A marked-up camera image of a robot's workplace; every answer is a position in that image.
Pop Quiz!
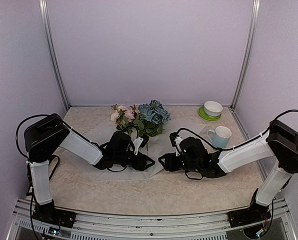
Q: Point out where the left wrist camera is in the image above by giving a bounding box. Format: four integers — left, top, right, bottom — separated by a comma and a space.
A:
133, 135, 149, 155

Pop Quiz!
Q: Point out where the light blue ceramic mug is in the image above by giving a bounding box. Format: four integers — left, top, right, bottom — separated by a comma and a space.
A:
207, 126, 232, 149

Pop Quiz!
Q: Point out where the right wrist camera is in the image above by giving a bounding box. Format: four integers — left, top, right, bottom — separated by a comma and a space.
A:
169, 132, 183, 157

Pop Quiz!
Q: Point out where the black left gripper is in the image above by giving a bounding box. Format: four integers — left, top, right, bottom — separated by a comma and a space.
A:
114, 151, 155, 171

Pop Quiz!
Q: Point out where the white ceramic bowl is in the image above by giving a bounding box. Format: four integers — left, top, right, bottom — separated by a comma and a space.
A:
203, 100, 223, 117

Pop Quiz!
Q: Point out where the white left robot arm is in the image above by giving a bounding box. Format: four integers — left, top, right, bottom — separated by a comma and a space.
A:
21, 113, 156, 223

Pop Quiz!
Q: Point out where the blue fake hydrangea stem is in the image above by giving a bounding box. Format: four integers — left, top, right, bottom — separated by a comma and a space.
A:
138, 99, 171, 137

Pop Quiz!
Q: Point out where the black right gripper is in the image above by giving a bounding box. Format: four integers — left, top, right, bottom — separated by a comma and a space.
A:
158, 152, 201, 173

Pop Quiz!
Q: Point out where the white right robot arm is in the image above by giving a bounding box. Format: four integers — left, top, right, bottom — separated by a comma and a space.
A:
158, 110, 298, 222

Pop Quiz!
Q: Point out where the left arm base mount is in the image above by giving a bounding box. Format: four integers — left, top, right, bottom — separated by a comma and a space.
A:
32, 199, 77, 229

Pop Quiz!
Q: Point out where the green round saucer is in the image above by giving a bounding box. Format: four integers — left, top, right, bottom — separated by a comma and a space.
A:
198, 106, 222, 122

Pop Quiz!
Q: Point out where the white wrapping paper sheet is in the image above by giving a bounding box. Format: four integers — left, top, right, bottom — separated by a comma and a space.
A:
85, 104, 207, 181

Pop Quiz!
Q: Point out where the pink fake rose stem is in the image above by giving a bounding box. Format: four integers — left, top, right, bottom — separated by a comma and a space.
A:
110, 104, 137, 135
130, 104, 148, 137

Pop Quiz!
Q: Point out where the left aluminium corner post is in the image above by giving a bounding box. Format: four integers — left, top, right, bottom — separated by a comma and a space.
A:
38, 0, 71, 111

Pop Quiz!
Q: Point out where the right aluminium corner post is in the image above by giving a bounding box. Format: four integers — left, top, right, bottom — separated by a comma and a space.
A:
230, 0, 261, 112

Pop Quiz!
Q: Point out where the aluminium corner post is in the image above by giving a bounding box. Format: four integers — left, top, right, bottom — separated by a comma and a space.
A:
38, 0, 71, 111
230, 0, 261, 112

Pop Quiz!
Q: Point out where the black strap on table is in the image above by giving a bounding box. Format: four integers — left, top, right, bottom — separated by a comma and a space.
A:
26, 154, 60, 197

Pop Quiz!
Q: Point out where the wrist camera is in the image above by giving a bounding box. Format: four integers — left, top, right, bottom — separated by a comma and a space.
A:
133, 135, 149, 155
169, 132, 183, 157

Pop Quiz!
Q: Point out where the aluminium front rail frame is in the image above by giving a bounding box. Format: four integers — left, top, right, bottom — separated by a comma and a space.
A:
5, 198, 298, 240

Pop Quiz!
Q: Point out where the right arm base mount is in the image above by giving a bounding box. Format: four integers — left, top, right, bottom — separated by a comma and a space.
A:
227, 189, 272, 228

